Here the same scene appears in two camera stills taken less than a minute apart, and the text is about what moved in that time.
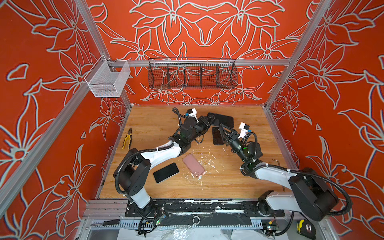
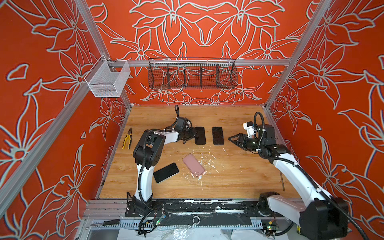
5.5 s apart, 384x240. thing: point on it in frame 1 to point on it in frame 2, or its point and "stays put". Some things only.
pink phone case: [193, 165] stays put
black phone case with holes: [226, 120] to [201, 139]
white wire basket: [107, 78] stays put
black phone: [165, 172] stays put
